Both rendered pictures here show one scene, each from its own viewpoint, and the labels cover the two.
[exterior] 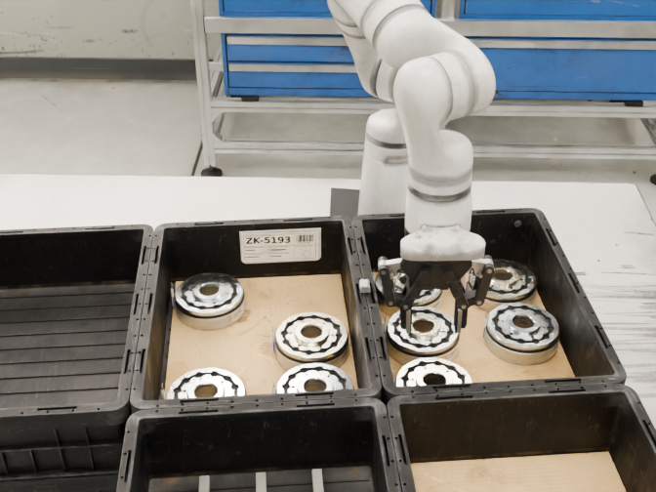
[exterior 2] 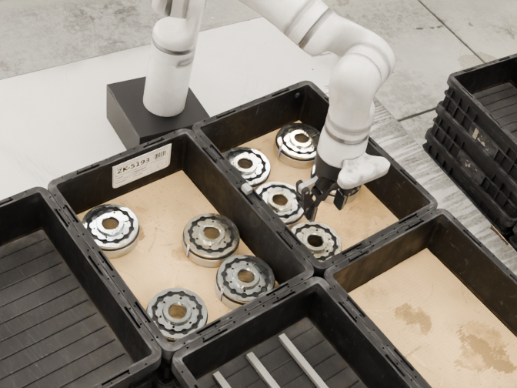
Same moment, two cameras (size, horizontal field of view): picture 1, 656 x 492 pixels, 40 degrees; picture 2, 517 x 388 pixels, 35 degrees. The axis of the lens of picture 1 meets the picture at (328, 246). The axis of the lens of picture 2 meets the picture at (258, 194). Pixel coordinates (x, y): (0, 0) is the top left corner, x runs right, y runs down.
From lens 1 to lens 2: 0.71 m
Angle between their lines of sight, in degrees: 33
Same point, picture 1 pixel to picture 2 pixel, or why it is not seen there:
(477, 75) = (390, 60)
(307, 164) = not seen: outside the picture
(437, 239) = (363, 169)
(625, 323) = not seen: hidden behind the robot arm
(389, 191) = (180, 85)
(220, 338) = (137, 259)
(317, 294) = (178, 194)
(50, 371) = (28, 340)
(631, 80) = not seen: outside the picture
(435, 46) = (346, 38)
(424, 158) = (355, 121)
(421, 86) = (366, 81)
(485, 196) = (201, 49)
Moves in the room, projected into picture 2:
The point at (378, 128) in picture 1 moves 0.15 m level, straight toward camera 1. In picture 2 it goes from (171, 41) to (204, 88)
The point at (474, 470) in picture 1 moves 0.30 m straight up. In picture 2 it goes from (366, 292) to (412, 181)
